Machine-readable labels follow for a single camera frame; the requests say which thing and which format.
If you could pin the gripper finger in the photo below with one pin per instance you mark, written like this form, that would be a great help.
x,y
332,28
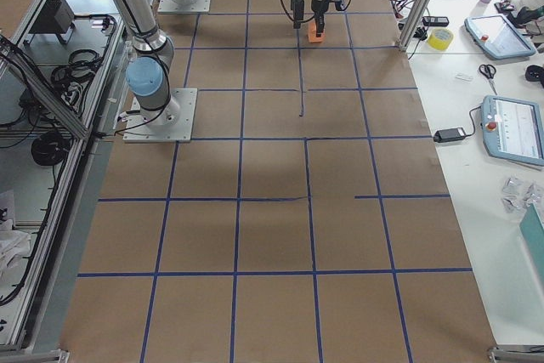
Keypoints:
x,y
297,8
319,22

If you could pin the orange foam cube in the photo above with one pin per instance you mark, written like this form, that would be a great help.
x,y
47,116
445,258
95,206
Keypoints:
x,y
313,35

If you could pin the yellow tape roll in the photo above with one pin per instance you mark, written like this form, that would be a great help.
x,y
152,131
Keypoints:
x,y
440,38

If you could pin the black power adapter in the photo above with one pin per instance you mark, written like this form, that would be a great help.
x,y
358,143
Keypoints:
x,y
448,135

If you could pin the upper teach pendant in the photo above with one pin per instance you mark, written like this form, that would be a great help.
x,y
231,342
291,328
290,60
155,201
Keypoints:
x,y
498,38

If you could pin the teach pendant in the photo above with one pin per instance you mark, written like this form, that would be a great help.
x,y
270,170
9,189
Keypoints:
x,y
512,129
498,38

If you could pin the lower teach pendant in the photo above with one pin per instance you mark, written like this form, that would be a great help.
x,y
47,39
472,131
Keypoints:
x,y
512,129

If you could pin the aluminium frame post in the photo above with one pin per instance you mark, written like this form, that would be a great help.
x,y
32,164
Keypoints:
x,y
418,1

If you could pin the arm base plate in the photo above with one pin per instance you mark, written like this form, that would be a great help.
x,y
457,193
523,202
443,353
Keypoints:
x,y
184,6
175,123

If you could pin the black handled scissors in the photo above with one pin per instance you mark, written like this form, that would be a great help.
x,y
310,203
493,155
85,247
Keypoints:
x,y
489,72

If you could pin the aluminium side frame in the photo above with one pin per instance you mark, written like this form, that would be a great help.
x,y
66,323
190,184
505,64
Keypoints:
x,y
57,57

